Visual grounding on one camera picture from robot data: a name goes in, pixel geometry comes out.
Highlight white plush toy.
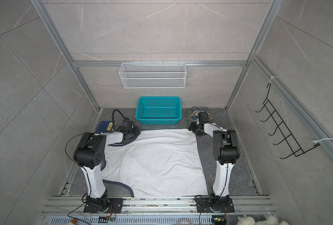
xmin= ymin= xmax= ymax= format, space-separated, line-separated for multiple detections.
xmin=236 ymin=214 xmax=290 ymax=225

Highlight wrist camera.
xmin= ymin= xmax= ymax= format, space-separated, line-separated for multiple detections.
xmin=198 ymin=112 xmax=211 ymax=124
xmin=121 ymin=119 xmax=134 ymax=132

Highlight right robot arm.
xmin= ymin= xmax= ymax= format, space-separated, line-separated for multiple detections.
xmin=189 ymin=122 xmax=240 ymax=204

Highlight white wire mesh shelf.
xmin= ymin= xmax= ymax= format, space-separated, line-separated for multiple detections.
xmin=119 ymin=62 xmax=187 ymax=89

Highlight teal plastic basket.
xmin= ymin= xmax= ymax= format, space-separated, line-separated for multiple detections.
xmin=135 ymin=97 xmax=182 ymax=125

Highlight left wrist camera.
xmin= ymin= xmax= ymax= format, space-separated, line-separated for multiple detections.
xmin=121 ymin=119 xmax=134 ymax=132

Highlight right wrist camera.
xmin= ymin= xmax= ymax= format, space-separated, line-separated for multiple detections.
xmin=198 ymin=112 xmax=211 ymax=124

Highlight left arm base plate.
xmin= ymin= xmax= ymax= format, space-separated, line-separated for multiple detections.
xmin=83 ymin=196 xmax=124 ymax=213

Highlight white patterned tank top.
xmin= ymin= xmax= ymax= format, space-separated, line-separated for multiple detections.
xmin=101 ymin=128 xmax=208 ymax=198

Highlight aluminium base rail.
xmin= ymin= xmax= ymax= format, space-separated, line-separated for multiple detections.
xmin=41 ymin=196 xmax=276 ymax=216

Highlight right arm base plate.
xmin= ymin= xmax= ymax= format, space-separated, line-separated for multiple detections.
xmin=194 ymin=196 xmax=235 ymax=213

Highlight black wire hook rack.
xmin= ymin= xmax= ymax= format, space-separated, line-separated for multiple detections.
xmin=255 ymin=84 xmax=320 ymax=160

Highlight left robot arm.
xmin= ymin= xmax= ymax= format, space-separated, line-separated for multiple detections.
xmin=73 ymin=126 xmax=141 ymax=211

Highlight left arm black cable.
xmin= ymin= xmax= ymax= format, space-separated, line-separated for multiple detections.
xmin=111 ymin=108 xmax=126 ymax=131

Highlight blue book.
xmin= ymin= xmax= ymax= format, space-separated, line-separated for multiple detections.
xmin=95 ymin=121 xmax=113 ymax=134

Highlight green tank top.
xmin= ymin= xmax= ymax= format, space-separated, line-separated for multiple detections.
xmin=185 ymin=106 xmax=212 ymax=127

